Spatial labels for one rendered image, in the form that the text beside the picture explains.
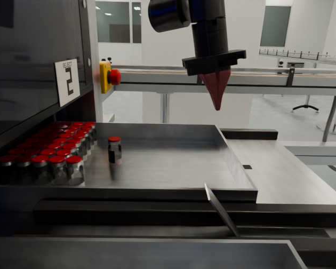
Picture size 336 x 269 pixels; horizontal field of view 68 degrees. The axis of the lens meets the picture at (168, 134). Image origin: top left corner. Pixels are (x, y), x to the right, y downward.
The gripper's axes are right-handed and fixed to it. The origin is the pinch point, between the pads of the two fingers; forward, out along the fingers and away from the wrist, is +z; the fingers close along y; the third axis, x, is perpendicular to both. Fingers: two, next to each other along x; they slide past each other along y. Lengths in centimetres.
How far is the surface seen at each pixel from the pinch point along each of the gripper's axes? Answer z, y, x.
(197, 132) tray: 6.6, 3.9, -5.9
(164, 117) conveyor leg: 24, 13, -87
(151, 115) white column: 37, 26, -144
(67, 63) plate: -11.8, 22.6, 6.7
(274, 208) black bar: 7.8, -1.5, 21.3
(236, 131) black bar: 8.2, -4.8, -6.5
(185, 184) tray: 7.7, 8.1, 13.1
